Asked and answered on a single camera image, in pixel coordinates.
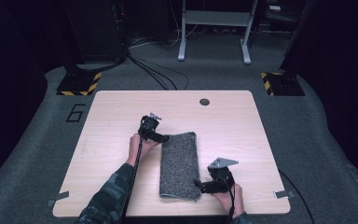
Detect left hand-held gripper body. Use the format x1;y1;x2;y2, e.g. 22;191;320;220
138;112;166;144

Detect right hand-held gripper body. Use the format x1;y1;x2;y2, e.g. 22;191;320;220
205;157;240;194

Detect grey speckled towel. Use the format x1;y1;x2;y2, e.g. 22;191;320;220
158;131;202;203

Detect person's left hand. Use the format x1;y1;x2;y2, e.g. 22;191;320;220
127;133;160;167

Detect person's right hand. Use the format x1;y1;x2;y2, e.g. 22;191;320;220
212;182;245;219

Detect grey tape piece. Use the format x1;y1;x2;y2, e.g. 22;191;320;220
273;189;296;200
47;190;71;208

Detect black cabinet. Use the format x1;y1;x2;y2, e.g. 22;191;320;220
62;0;129;63

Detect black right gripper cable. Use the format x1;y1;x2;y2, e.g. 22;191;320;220
215;175;237;224

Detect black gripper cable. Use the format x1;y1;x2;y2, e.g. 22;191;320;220
120;136;145;224
215;175;237;224

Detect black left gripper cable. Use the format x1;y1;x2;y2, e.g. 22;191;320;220
120;136;145;224

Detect black floor cables bundle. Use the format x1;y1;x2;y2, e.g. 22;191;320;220
125;52;190;91

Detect thin black floor cable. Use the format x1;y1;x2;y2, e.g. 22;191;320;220
278;167;317;224

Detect black base plate striped edge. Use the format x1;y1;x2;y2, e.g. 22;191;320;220
259;71;307;97
56;71;103;97

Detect white floor cables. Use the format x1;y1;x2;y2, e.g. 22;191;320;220
129;23;199;50

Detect white metal stand frame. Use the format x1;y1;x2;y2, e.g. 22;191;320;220
177;0;259;65

